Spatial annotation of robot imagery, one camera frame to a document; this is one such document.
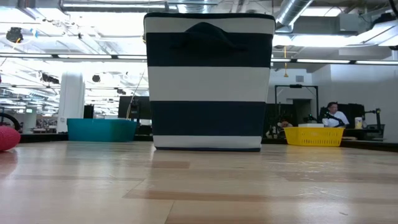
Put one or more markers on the long ceiling light strip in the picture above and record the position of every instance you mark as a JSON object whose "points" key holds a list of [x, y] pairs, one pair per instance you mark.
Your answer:
{"points": [[77, 56], [326, 61]]}

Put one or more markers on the black box speaker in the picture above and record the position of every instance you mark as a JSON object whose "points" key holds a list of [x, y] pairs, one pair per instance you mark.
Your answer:
{"points": [[88, 111]]}

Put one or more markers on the yellow plastic basket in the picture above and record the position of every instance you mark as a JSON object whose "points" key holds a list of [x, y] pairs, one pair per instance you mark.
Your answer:
{"points": [[314, 137]]}

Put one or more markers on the white building pillar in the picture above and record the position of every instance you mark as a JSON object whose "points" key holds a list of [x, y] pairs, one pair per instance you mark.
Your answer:
{"points": [[71, 102]]}

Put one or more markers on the black dark monitor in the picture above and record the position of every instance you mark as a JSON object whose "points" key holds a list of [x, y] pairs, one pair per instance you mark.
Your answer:
{"points": [[140, 107]]}

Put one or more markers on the teal plastic bin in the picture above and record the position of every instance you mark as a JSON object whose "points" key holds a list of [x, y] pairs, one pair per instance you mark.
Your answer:
{"points": [[101, 130]]}

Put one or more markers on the black ceiling speaker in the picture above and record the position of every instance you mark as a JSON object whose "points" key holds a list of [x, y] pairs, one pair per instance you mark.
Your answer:
{"points": [[49, 78]]}

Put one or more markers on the red elastic bandage roll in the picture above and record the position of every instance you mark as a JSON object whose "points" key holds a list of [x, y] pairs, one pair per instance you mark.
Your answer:
{"points": [[7, 139]]}

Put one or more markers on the person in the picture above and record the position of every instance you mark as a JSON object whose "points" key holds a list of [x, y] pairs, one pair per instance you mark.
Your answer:
{"points": [[335, 116], [280, 127]]}

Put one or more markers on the black ceiling-mounted device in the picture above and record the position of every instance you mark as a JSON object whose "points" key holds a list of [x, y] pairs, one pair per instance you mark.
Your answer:
{"points": [[14, 35]]}

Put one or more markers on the navy white striped fabric basket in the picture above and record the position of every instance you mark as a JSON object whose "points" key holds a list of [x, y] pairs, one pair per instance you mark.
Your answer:
{"points": [[208, 84]]}

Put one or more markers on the black metal stand frame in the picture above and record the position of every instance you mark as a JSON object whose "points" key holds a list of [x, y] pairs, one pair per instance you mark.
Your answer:
{"points": [[297, 87]]}

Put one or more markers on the black background robot arm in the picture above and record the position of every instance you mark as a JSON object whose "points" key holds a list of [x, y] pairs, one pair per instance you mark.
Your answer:
{"points": [[374, 118]]}

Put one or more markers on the silver ventilation duct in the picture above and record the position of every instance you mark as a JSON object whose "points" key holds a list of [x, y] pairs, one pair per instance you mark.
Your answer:
{"points": [[292, 11]]}

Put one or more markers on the grey ceiling air unit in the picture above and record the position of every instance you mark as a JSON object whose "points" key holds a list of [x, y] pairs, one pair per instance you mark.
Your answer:
{"points": [[356, 22]]}

